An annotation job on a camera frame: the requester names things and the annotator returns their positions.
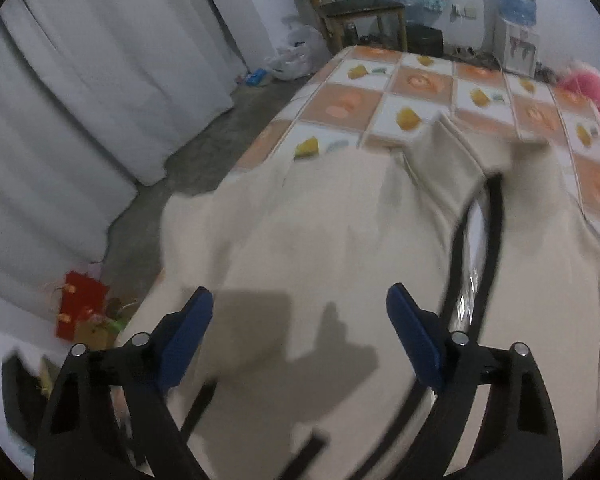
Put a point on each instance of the white wall socket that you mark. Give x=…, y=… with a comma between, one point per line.
x=464, y=11

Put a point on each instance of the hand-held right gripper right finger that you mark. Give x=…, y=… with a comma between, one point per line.
x=414, y=340

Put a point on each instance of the red paper bag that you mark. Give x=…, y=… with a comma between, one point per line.
x=80, y=305

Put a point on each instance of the small blue floor item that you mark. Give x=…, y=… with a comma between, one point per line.
x=255, y=78

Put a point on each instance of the beige coat with black zipper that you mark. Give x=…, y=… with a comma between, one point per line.
x=330, y=240

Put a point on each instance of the cardboard box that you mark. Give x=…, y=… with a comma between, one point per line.
x=97, y=332

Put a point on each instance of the white water dispenser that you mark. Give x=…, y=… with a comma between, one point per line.
x=517, y=47

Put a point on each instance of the white curtain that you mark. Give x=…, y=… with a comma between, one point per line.
x=80, y=85

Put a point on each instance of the white plastic bag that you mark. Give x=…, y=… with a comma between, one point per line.
x=295, y=55

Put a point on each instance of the black box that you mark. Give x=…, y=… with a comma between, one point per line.
x=424, y=40

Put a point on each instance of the wooden chair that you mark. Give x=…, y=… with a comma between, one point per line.
x=360, y=8

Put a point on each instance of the pink blanket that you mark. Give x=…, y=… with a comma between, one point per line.
x=592, y=85

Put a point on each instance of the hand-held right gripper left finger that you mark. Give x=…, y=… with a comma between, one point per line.
x=190, y=340

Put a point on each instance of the orange checkered bed sheet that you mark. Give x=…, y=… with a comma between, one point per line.
x=415, y=80

